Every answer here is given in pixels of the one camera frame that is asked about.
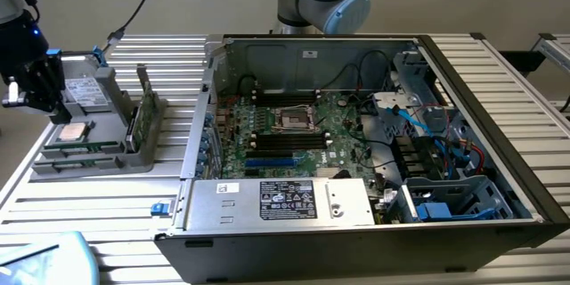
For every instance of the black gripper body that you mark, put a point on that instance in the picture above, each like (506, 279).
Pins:
(20, 44)

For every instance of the green motherboard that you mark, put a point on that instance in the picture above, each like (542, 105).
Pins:
(338, 138)

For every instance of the CPU socket with metal frame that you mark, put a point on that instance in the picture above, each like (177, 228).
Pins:
(291, 119)

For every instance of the blue case latch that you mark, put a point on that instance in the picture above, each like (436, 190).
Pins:
(160, 208)

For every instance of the metal disk bay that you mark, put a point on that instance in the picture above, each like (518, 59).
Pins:
(411, 91)

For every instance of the grey parts rack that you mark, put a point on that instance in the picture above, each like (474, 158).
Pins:
(141, 161)

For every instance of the hard disk with blue caddy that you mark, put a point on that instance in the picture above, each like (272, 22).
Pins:
(87, 89)

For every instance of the silver power supply unit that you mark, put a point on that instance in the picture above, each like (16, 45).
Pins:
(276, 203)

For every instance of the grey drive cage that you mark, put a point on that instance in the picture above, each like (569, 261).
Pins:
(454, 198)

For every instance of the CPU with copper-coloured lid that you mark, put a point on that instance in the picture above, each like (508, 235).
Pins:
(75, 132)

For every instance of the black expansion slot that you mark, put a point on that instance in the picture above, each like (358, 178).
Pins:
(268, 155)

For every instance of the light blue plastic object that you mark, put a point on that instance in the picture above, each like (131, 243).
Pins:
(44, 260)

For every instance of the black case fan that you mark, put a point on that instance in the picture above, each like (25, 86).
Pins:
(420, 156)

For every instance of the silver chipset heat sink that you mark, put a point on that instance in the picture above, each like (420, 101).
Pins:
(328, 173)

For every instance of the green graphics card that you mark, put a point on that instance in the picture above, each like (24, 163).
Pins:
(141, 121)

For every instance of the open black PC case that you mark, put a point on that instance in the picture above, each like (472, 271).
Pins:
(338, 251)

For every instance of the green RAM stick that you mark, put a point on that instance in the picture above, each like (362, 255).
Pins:
(73, 164)
(81, 148)

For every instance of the black RAM slot bank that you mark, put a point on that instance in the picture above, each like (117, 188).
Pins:
(287, 97)
(290, 141)

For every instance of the blue expansion slot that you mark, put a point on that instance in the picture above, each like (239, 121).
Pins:
(271, 163)

